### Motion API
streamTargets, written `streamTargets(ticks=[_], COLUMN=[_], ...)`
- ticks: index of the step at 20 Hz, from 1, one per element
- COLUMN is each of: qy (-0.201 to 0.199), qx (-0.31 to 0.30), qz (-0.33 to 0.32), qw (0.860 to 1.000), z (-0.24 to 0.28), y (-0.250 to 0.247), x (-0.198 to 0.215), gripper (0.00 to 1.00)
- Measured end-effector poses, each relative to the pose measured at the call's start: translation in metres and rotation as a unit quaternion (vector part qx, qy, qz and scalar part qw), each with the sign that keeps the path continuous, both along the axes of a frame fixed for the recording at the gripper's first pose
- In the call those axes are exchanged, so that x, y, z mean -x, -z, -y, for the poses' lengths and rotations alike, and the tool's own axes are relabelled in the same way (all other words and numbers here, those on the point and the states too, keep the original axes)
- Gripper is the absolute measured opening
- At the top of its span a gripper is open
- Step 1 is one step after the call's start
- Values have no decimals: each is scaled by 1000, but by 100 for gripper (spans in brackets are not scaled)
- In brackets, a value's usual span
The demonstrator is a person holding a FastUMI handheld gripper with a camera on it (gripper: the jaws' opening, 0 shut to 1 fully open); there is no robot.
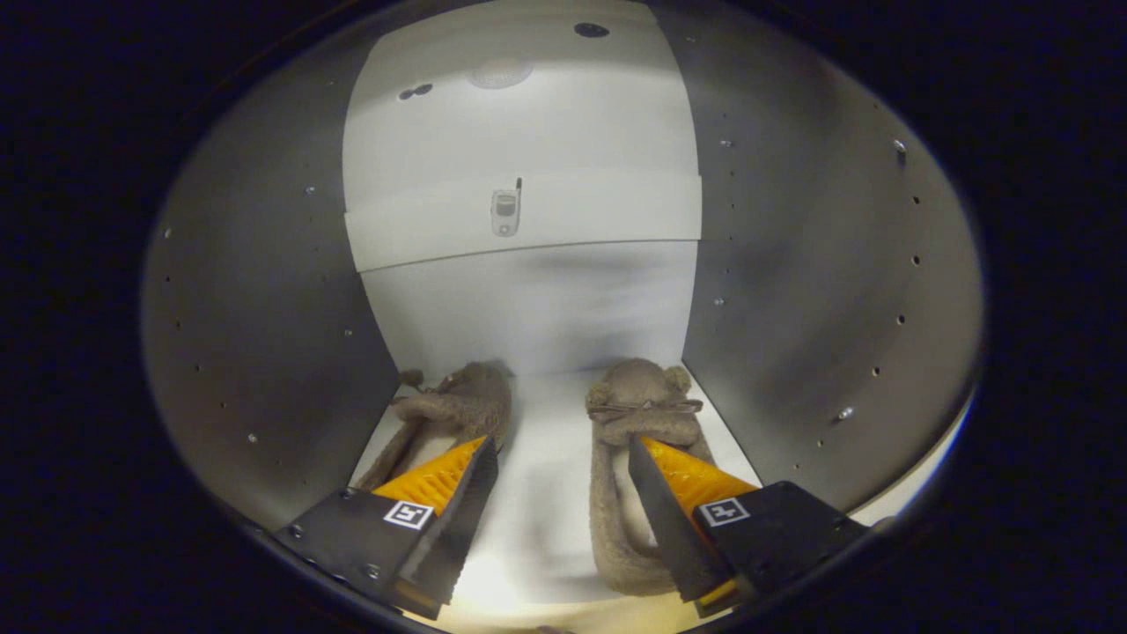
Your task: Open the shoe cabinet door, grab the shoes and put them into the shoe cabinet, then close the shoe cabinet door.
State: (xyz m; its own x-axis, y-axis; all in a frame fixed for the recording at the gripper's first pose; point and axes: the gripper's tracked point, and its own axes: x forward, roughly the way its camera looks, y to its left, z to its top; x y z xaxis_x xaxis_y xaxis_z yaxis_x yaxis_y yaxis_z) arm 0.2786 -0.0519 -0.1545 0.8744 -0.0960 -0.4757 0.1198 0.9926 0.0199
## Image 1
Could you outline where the white shoe cabinet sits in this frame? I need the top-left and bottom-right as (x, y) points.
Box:
(139, 0), (987, 634)

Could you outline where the brown fluffy slipper shoe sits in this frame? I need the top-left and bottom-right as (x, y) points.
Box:
(585, 357), (716, 598)

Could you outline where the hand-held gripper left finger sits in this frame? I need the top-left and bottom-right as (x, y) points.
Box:
(276, 435), (500, 622)

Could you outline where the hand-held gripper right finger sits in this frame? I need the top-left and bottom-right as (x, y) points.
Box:
(627, 433), (870, 619)

